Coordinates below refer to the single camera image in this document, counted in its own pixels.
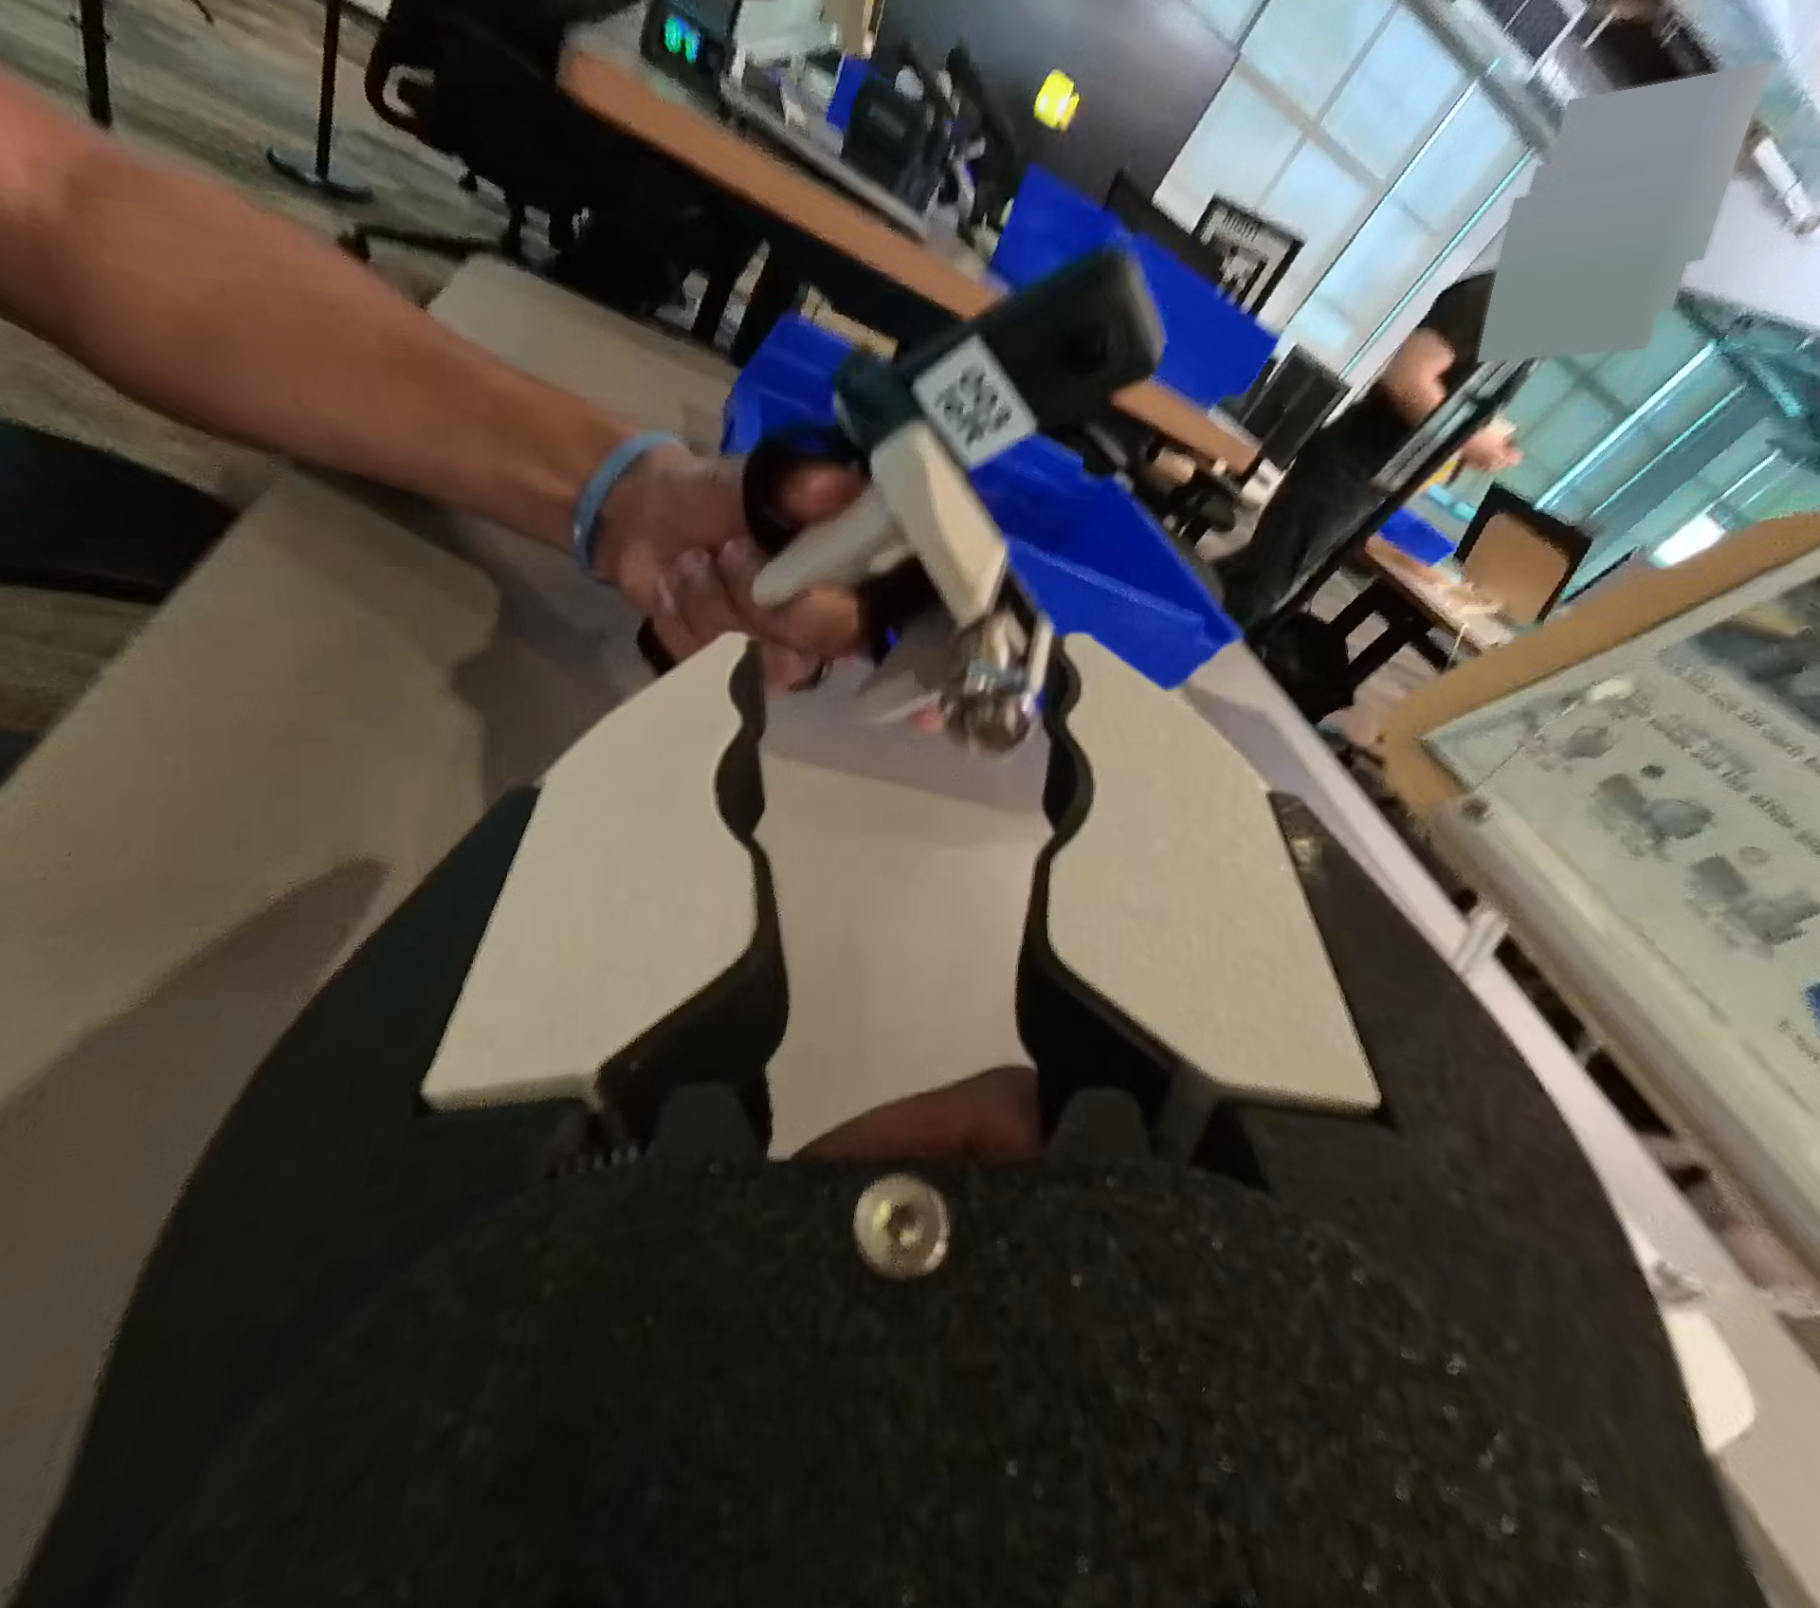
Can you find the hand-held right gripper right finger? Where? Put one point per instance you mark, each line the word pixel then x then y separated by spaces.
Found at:
pixel 1209 926

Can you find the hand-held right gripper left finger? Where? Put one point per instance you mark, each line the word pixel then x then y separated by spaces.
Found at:
pixel 612 926

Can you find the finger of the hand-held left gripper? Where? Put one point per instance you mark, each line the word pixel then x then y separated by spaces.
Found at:
pixel 947 528
pixel 1038 655

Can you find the steel hex bolt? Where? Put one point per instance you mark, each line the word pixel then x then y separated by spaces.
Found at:
pixel 998 719

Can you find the blue plastic bin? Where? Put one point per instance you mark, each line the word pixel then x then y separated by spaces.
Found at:
pixel 1110 569

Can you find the person's left forearm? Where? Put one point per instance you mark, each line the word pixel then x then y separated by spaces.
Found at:
pixel 286 329

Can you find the person's left hand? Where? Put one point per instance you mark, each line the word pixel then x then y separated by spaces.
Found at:
pixel 684 541

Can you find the row of blue bins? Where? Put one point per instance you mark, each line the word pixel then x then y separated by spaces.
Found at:
pixel 1209 329

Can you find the framed marker sign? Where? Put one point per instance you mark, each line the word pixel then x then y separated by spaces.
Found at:
pixel 1252 251

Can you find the long wooden table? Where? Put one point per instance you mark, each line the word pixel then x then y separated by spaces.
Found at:
pixel 797 186

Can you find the blue wristband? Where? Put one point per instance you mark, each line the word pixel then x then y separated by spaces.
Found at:
pixel 606 499

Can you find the printed instruction sheet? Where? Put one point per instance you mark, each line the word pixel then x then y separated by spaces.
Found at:
pixel 1679 812

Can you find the black office chair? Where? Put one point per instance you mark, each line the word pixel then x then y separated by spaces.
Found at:
pixel 485 1

